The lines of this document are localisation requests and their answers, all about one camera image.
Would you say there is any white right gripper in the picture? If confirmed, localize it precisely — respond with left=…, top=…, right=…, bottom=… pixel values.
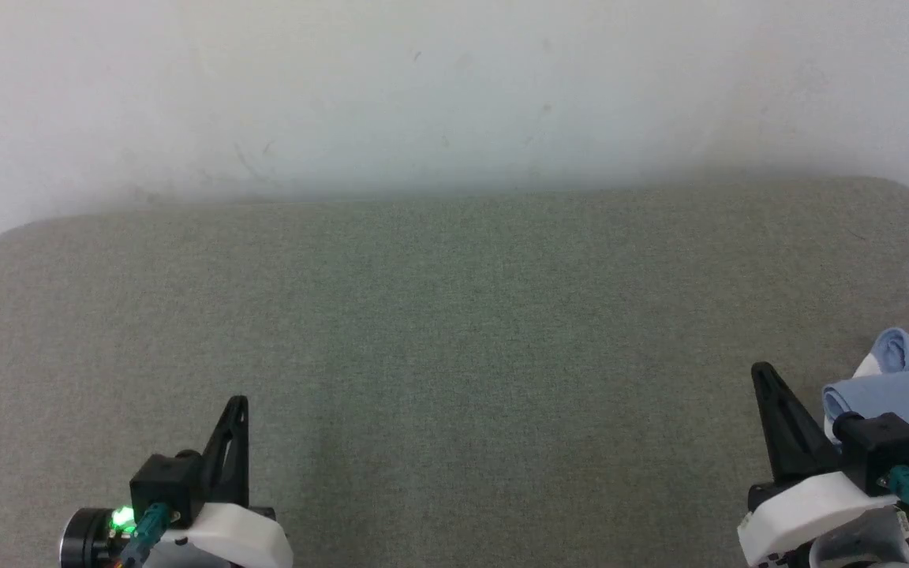
left=737, top=361, right=901, bottom=568

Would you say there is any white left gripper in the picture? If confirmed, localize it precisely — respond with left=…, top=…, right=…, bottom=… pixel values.
left=143, top=394, right=294, bottom=568

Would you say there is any grey fabric sofa seat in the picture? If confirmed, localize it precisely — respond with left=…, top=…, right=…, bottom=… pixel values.
left=0, top=175, right=909, bottom=568

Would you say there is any teal plug left camera cable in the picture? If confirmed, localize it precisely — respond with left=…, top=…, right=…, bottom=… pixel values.
left=119, top=503, right=171, bottom=568

